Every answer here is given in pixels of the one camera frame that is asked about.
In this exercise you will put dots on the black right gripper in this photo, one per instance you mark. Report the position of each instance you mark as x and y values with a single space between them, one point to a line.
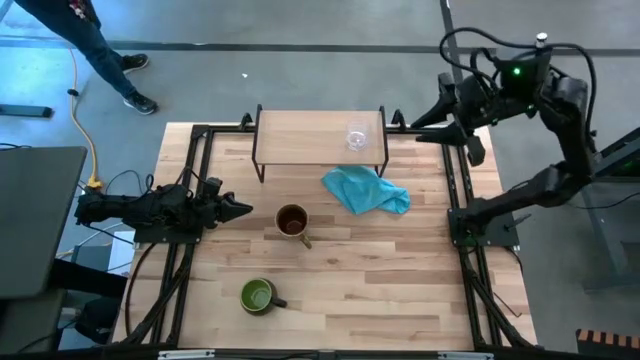
482 102

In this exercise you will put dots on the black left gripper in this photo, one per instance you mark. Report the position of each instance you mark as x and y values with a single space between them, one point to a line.
205 210

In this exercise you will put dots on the clear glass cup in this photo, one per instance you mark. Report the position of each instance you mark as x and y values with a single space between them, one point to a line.
358 136

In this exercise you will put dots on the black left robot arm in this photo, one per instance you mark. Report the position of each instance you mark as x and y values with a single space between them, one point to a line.
135 210

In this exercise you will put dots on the wooden shelf black metal legs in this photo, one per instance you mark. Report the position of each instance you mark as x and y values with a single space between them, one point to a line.
310 137

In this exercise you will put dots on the turquoise cloth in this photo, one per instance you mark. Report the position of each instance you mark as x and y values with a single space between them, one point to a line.
365 192

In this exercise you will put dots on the black box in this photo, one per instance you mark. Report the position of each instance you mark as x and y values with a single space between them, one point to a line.
90 280

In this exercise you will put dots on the grey desk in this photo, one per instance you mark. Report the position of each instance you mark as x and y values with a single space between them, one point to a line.
40 220

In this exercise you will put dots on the grey metal stand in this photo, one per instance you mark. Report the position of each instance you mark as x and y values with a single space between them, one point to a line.
610 225

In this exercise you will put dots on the person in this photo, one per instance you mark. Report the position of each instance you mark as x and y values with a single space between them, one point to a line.
95 45

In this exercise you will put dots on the black flat bar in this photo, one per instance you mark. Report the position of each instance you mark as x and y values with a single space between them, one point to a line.
25 111

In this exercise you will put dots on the orange black striped block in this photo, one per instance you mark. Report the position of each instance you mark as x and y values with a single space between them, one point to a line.
605 340

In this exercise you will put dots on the black frame hook bracket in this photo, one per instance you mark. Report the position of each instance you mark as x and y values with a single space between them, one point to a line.
246 121
398 120

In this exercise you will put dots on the black aluminium table frame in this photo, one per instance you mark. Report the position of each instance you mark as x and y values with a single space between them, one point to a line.
225 130

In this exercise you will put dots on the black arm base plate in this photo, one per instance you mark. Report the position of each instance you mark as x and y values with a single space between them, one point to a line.
150 237
500 235

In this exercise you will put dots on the silver frame bracket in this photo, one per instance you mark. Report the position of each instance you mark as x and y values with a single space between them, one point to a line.
465 355
185 354

